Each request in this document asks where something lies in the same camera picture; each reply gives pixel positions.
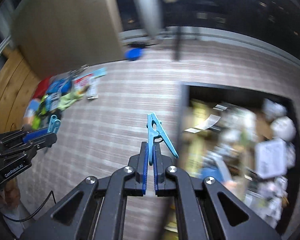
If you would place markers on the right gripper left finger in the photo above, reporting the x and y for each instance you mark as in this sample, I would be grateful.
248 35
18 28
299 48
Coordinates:
142 169

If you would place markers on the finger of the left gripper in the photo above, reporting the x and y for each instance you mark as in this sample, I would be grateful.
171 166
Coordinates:
34 135

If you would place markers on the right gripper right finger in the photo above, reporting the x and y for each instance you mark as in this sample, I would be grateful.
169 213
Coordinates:
163 186

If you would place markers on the light blue clothespin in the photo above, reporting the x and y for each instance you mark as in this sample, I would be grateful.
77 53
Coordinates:
156 131
54 124

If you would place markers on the person left hand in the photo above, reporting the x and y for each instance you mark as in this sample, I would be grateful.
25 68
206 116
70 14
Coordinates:
10 196

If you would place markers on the red fabric bag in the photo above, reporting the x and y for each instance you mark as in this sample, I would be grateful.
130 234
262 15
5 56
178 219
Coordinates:
41 88

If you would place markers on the green cloth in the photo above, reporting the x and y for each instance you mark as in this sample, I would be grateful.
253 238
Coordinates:
68 99

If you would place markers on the red white snack packet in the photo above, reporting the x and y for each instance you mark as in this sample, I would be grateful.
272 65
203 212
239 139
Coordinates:
81 83

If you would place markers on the light blue flat packet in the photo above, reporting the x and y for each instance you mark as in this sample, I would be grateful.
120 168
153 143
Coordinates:
99 72

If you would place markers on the grey metal tin box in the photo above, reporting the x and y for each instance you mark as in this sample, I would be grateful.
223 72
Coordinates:
270 158

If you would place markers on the blue round disc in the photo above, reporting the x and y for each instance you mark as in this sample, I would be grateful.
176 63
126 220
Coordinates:
133 54

